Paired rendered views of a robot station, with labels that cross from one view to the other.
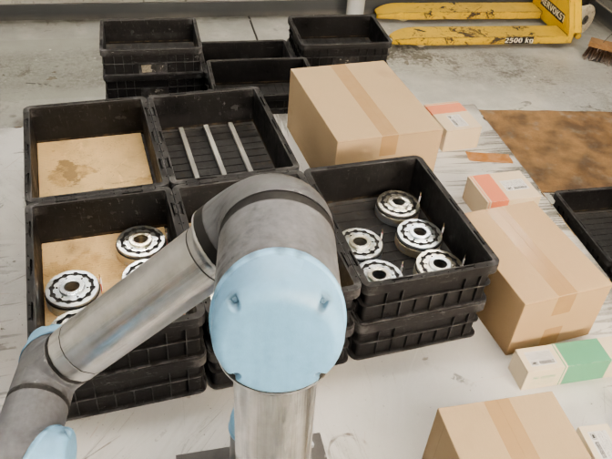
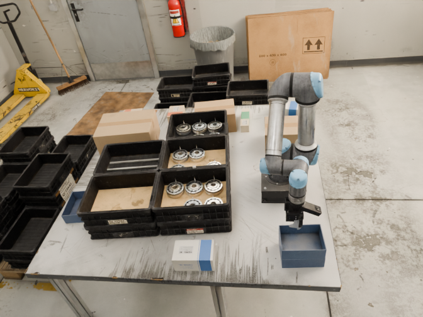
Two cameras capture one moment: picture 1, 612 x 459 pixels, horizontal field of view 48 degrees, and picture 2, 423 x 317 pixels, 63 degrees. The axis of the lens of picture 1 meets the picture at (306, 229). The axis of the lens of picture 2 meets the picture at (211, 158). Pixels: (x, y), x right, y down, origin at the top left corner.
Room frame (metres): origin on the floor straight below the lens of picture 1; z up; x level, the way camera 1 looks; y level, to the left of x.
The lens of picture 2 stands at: (0.24, 1.49, 2.20)
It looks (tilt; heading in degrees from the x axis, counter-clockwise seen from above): 39 degrees down; 298
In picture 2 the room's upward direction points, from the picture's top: 8 degrees counter-clockwise
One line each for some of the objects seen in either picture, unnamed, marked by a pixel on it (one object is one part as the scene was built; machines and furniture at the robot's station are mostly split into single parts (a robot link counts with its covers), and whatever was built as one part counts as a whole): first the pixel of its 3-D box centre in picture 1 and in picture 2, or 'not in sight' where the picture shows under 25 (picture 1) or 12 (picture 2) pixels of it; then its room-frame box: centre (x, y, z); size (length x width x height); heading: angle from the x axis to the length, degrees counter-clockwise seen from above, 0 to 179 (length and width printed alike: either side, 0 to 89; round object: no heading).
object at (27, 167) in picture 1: (92, 147); (119, 192); (1.34, 0.51, 0.92); 0.40 x 0.30 x 0.02; 21
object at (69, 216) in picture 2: not in sight; (80, 206); (1.68, 0.54, 0.74); 0.20 x 0.15 x 0.07; 111
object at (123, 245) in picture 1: (140, 241); (174, 188); (1.10, 0.35, 0.86); 0.10 x 0.10 x 0.01
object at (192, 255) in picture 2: not in sight; (194, 255); (0.85, 0.65, 0.75); 0.20 x 0.12 x 0.09; 18
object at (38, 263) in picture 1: (112, 279); (192, 194); (0.97, 0.37, 0.87); 0.40 x 0.30 x 0.11; 21
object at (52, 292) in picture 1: (72, 289); (192, 205); (0.94, 0.44, 0.86); 0.10 x 0.10 x 0.01
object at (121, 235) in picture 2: not in sight; (127, 212); (1.34, 0.51, 0.76); 0.40 x 0.30 x 0.12; 21
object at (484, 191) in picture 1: (500, 197); (176, 114); (1.55, -0.52, 0.74); 0.16 x 0.12 x 0.07; 109
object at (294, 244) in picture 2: not in sight; (301, 241); (0.37, 0.46, 0.81); 0.20 x 0.15 x 0.07; 19
